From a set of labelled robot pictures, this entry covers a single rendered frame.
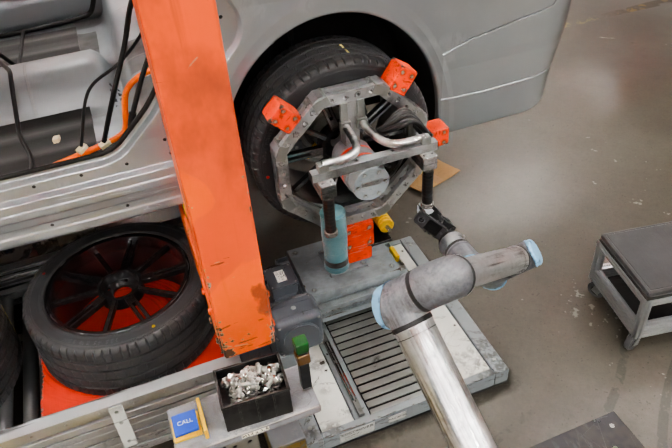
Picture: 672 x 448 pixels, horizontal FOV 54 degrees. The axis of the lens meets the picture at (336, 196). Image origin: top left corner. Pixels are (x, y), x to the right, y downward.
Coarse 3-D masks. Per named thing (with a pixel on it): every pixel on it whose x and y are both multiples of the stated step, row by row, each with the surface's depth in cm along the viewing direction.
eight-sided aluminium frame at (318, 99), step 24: (312, 96) 207; (336, 96) 207; (360, 96) 210; (384, 96) 213; (312, 120) 208; (288, 144) 212; (288, 168) 215; (408, 168) 242; (288, 192) 221; (384, 192) 243; (312, 216) 231; (360, 216) 239
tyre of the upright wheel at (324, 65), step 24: (312, 48) 220; (336, 48) 218; (360, 48) 221; (264, 72) 224; (288, 72) 215; (312, 72) 209; (336, 72) 212; (360, 72) 215; (264, 96) 217; (288, 96) 210; (408, 96) 227; (240, 120) 230; (264, 120) 213; (264, 144) 217; (264, 168) 222; (264, 192) 228; (288, 216) 239
